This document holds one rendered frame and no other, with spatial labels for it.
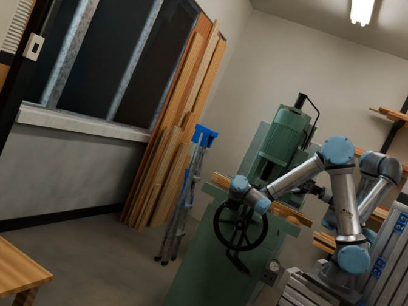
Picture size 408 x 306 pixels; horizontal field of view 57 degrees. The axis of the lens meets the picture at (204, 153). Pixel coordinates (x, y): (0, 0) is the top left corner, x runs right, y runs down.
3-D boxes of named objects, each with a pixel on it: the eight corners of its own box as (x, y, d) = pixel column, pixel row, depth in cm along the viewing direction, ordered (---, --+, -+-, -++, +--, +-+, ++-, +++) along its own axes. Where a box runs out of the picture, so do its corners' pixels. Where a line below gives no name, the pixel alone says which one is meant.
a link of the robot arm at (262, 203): (275, 200, 166) (255, 185, 169) (271, 202, 156) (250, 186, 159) (264, 214, 167) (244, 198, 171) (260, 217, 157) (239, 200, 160)
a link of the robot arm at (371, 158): (350, 249, 206) (384, 154, 195) (331, 236, 218) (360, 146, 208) (365, 249, 211) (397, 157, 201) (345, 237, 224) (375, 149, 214)
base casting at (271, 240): (201, 215, 220) (208, 201, 219) (218, 202, 276) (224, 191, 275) (272, 252, 211) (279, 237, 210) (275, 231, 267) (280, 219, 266)
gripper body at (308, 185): (306, 176, 201) (327, 186, 199) (304, 177, 209) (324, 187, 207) (300, 189, 201) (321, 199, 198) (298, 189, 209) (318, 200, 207)
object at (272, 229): (212, 203, 218) (214, 197, 218) (218, 199, 239) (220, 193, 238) (275, 235, 211) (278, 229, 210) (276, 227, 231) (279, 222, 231)
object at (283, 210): (215, 182, 234) (218, 176, 233) (216, 181, 235) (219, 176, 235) (310, 227, 222) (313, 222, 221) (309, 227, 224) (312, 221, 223)
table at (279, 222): (196, 192, 210) (200, 182, 210) (207, 187, 240) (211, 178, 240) (297, 242, 199) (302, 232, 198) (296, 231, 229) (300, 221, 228)
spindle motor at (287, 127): (257, 155, 220) (279, 106, 217) (258, 155, 238) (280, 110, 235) (285, 168, 217) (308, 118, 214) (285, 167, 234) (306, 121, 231)
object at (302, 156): (287, 169, 242) (297, 148, 241) (287, 169, 251) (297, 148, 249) (299, 175, 240) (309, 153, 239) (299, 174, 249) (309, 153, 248)
